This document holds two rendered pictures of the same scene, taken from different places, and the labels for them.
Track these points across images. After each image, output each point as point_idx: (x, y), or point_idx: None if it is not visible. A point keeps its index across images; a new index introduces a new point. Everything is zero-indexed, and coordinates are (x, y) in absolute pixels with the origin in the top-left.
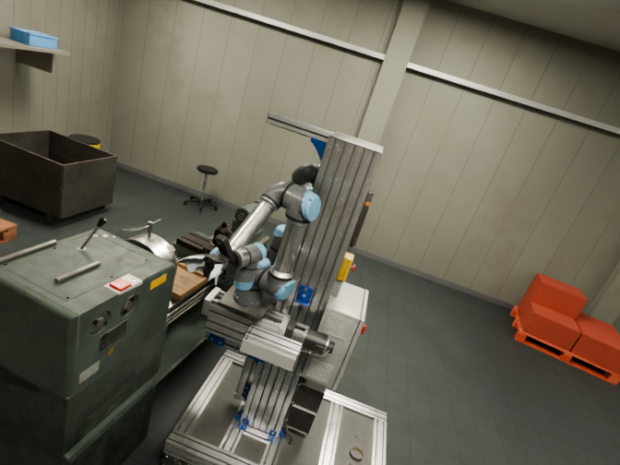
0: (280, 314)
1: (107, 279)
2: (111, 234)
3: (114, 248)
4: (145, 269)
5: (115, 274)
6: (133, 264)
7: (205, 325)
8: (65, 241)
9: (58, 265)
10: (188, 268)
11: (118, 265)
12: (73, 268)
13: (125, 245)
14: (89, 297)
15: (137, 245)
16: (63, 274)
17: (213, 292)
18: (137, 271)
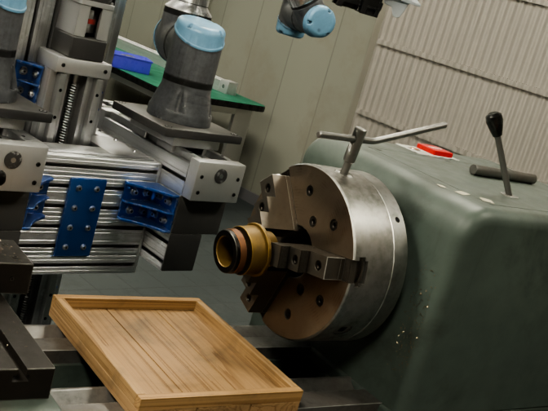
0: (117, 113)
1: (454, 162)
2: (448, 191)
3: (440, 175)
4: (386, 146)
5: (440, 160)
6: (406, 155)
7: (220, 221)
8: (545, 211)
9: (538, 194)
10: (400, 13)
11: (435, 163)
12: (513, 185)
13: (415, 170)
14: (478, 161)
15: (387, 169)
16: (525, 185)
17: (217, 161)
18: (400, 149)
